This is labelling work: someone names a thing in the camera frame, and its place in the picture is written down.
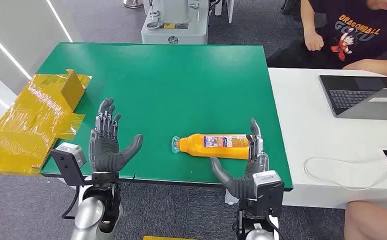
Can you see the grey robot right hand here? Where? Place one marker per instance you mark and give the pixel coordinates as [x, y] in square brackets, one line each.
[240, 185]

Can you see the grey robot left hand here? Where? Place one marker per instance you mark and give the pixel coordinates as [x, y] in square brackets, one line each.
[104, 152]

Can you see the orange detergent bottle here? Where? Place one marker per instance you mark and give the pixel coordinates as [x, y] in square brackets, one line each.
[193, 147]

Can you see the person's left forearm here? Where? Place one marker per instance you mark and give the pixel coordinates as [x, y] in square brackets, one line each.
[385, 68]

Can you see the person's right forearm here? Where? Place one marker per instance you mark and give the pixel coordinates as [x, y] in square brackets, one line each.
[307, 16]

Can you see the yellow taped cardboard box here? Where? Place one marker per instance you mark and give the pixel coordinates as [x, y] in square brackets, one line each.
[28, 126]

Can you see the green table mat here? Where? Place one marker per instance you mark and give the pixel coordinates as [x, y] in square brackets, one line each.
[167, 92]

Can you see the yellow object edge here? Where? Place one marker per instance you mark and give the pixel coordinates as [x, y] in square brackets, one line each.
[167, 238]

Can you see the white desk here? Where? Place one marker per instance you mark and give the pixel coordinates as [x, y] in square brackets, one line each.
[312, 132]

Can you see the person's bare knee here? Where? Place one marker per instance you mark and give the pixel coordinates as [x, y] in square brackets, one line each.
[372, 222]

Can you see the white machine base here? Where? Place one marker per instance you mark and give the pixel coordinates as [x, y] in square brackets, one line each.
[177, 33]

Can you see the grey open laptop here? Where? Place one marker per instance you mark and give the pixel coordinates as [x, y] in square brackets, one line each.
[349, 96]

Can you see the chrome stand base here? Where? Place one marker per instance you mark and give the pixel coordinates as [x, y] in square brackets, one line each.
[133, 3]

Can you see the person's right hand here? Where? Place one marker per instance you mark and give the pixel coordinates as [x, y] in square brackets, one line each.
[313, 41]

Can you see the person's hand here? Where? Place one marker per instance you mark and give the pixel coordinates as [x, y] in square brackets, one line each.
[313, 41]
[352, 64]

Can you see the person's left hand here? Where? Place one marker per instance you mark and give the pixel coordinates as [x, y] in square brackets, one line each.
[352, 64]

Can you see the white panel legs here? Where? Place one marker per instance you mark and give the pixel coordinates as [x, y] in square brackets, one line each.
[225, 8]

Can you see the black office chair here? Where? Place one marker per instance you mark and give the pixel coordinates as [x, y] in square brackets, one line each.
[289, 6]

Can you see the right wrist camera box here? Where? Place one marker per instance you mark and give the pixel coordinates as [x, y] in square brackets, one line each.
[268, 192]

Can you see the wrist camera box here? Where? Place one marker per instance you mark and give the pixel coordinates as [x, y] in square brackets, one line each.
[268, 192]
[72, 150]

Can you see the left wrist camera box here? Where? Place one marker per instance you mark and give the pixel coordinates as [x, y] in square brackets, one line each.
[72, 150]

